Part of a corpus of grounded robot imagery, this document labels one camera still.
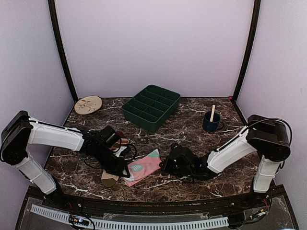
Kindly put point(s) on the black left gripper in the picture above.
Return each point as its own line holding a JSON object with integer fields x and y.
{"x": 117, "y": 167}

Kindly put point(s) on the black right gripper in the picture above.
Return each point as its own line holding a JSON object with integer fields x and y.
{"x": 165, "y": 168}

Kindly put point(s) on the pink patterned sock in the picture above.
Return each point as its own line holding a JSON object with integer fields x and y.
{"x": 143, "y": 167}

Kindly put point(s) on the green compartment tray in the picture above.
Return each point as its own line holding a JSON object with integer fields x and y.
{"x": 151, "y": 107}

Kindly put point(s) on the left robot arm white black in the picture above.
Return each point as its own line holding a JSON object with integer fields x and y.
{"x": 24, "y": 131}

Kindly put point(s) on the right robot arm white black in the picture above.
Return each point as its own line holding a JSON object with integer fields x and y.
{"x": 270, "y": 137}

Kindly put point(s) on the beige striped sock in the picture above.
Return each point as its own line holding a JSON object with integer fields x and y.
{"x": 108, "y": 180}

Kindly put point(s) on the round beige floral coaster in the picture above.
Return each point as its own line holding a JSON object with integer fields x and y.
{"x": 88, "y": 105}

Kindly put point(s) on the dark blue mug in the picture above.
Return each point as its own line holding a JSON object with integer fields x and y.
{"x": 211, "y": 126}

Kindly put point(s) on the wooden stick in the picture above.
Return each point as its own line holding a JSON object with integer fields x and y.
{"x": 212, "y": 114}

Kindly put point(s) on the small circuit board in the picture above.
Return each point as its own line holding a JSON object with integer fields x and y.
{"x": 78, "y": 221}

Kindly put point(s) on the black front rail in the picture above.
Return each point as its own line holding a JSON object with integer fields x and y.
{"x": 224, "y": 205}

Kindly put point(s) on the white slotted cable duct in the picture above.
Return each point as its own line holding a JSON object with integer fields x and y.
{"x": 128, "y": 224}

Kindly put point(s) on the left black frame post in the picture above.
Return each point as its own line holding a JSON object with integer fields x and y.
{"x": 60, "y": 48}

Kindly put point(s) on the black frame post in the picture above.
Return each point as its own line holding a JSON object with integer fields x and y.
{"x": 248, "y": 50}
{"x": 60, "y": 48}

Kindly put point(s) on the right black frame post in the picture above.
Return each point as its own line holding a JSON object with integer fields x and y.
{"x": 248, "y": 50}

